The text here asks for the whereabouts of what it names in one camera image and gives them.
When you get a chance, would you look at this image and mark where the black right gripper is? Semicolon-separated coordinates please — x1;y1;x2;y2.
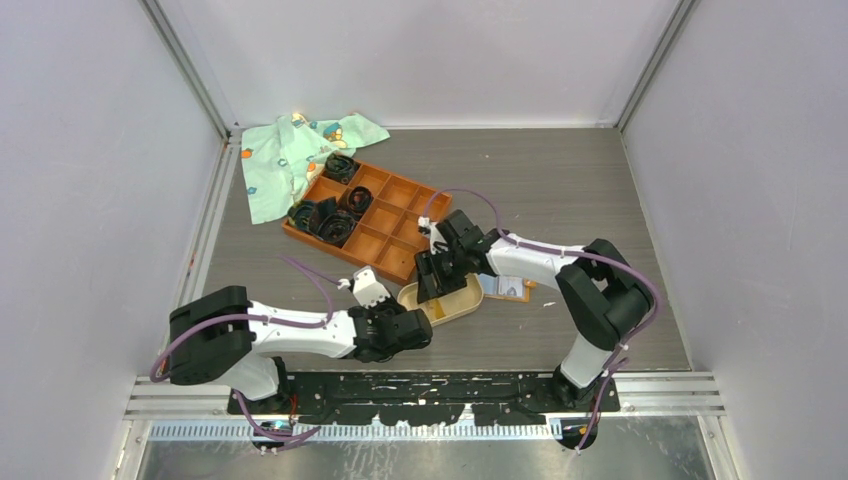
415;245;470;304

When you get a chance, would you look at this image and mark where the cream oval plastic tray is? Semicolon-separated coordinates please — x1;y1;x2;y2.
397;274;484;325

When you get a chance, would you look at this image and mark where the gold VIP credit card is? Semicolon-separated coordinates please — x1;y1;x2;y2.
427;299;450;326

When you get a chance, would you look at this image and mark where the orange leather card holder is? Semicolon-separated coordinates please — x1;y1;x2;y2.
477;274;537;303

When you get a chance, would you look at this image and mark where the silver VIP credit card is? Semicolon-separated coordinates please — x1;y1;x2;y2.
496;276;527;299

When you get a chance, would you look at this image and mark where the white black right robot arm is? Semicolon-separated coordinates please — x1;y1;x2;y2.
415;210;656;411

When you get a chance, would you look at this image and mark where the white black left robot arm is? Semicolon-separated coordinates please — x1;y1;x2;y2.
153;286;433;413

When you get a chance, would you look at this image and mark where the orange wooden compartment tray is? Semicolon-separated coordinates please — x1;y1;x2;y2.
282;160;452;285

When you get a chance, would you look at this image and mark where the black rolled belt middle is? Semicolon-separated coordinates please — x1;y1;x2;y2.
344;186;374;217

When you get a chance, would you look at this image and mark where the black rolled belt large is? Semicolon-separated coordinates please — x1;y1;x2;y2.
308;197;358;247

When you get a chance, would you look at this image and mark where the black rolled belt left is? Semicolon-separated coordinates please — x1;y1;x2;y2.
286;200;316;232

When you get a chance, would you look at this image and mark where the black rolled belt top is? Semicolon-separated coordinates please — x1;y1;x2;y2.
323;152;360;185

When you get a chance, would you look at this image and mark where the green patterned cloth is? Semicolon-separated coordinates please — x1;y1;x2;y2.
241;113;390;225

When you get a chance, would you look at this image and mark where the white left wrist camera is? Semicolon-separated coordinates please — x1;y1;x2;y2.
337;266;391;307

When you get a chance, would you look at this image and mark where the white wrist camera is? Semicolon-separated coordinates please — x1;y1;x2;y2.
337;266;391;307
417;216;448;254

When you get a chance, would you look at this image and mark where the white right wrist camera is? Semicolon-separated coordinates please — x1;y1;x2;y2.
417;216;448;254

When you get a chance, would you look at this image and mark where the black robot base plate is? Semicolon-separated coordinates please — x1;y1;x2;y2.
246;371;621;426

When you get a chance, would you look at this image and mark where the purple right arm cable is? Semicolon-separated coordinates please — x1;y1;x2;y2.
421;188;662;453

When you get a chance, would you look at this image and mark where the white slotted cable duct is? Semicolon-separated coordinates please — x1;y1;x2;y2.
149;419;562;442

